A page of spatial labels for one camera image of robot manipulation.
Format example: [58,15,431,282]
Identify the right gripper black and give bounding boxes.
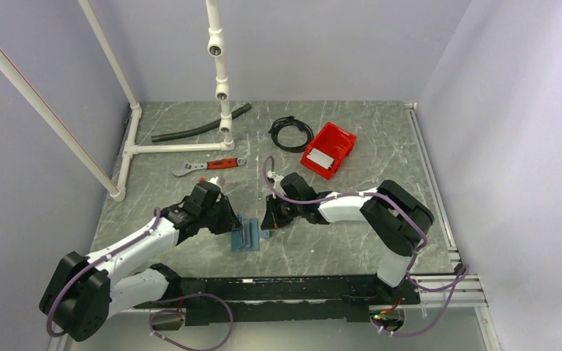
[261,192,304,230]

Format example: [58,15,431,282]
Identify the blue card holder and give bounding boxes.
[231,215,270,252]

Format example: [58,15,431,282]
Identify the red plastic bin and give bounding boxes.
[300,122,357,180]

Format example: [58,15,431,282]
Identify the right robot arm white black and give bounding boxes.
[261,171,435,303]

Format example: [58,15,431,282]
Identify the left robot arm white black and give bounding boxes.
[39,176,242,341]

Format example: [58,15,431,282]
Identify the white cards in bin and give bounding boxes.
[307,148,334,171]

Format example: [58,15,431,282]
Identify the red handled adjustable wrench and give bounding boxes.
[172,158,246,177]

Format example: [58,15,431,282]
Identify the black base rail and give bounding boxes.
[136,273,420,326]

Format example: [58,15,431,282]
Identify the coiled black cable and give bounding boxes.
[268,116,315,154]

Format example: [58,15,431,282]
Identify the black rubber hose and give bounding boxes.
[151,102,253,143]

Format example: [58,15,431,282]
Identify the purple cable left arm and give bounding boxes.
[45,207,236,351]

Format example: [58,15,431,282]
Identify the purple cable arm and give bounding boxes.
[261,156,470,339]
[45,207,236,351]

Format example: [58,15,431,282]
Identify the white PVC pipe frame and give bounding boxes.
[0,1,235,202]

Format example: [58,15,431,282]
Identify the aluminium rail right side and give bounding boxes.
[404,102,488,312]

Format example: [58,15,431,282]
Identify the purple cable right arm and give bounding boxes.
[261,156,470,339]

